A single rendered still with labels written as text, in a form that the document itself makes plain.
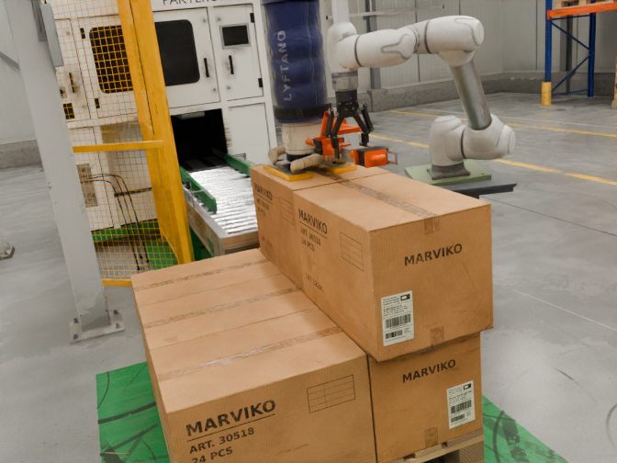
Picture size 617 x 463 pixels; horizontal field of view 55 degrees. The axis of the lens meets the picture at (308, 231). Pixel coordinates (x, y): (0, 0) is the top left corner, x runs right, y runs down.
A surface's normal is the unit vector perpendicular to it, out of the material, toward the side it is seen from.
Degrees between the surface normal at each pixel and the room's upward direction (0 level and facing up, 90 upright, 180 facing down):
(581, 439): 0
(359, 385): 90
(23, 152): 90
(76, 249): 90
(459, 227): 90
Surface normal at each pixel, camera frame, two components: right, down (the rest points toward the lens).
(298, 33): 0.10, 0.04
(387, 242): 0.37, 0.24
